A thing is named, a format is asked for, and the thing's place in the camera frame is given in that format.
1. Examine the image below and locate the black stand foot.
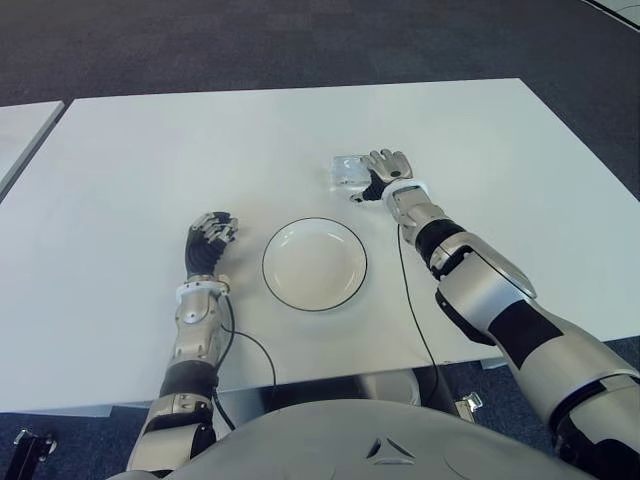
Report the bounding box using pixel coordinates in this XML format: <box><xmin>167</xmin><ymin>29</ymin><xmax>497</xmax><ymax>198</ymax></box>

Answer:
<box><xmin>9</xmin><ymin>427</ymin><xmax>57</xmax><ymax>476</ymax></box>

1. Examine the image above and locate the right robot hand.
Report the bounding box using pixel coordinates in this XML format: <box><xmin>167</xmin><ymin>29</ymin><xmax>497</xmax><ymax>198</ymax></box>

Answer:
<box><xmin>349</xmin><ymin>148</ymin><xmax>415</xmax><ymax>204</ymax></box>

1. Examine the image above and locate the black support stand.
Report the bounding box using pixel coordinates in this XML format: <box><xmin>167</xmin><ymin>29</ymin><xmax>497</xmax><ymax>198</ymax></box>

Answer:
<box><xmin>417</xmin><ymin>366</ymin><xmax>459</xmax><ymax>417</ymax></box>

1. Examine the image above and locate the white plate with black rim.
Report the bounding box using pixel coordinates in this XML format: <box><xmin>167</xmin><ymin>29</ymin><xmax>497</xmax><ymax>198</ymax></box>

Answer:
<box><xmin>261</xmin><ymin>216</ymin><xmax>369</xmax><ymax>314</ymax></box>

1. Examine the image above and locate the grey robot torso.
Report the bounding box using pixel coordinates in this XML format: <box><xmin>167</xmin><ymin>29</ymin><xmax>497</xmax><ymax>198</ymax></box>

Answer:
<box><xmin>107</xmin><ymin>398</ymin><xmax>606</xmax><ymax>480</ymax></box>

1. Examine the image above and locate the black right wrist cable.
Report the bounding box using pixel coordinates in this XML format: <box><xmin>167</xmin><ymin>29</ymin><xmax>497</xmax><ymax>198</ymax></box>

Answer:
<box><xmin>396</xmin><ymin>222</ymin><xmax>444</xmax><ymax>406</ymax></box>

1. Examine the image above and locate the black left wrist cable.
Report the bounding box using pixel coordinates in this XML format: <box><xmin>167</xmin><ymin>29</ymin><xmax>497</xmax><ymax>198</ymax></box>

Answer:
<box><xmin>212</xmin><ymin>294</ymin><xmax>277</xmax><ymax>432</ymax></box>

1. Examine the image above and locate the white table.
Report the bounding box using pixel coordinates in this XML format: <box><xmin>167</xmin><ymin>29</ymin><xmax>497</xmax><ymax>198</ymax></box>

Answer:
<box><xmin>0</xmin><ymin>99</ymin><xmax>67</xmax><ymax>201</ymax></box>

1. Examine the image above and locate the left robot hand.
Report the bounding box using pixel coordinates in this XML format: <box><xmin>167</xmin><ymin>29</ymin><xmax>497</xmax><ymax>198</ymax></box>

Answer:
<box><xmin>185</xmin><ymin>210</ymin><xmax>240</xmax><ymax>279</ymax></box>

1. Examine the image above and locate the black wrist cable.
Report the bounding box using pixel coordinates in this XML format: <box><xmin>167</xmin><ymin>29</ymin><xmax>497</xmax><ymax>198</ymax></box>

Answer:
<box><xmin>396</xmin><ymin>222</ymin><xmax>444</xmax><ymax>406</ymax></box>
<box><xmin>212</xmin><ymin>294</ymin><xmax>277</xmax><ymax>432</ymax></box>

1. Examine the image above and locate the white robot pelvis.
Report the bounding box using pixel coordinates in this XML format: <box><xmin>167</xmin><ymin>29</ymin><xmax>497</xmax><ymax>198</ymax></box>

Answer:
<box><xmin>357</xmin><ymin>369</ymin><xmax>422</xmax><ymax>407</ymax></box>

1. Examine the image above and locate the clear plastic water bottle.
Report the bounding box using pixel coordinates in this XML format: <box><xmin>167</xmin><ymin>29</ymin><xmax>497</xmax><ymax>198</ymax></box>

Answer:
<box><xmin>330</xmin><ymin>154</ymin><xmax>374</xmax><ymax>194</ymax></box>

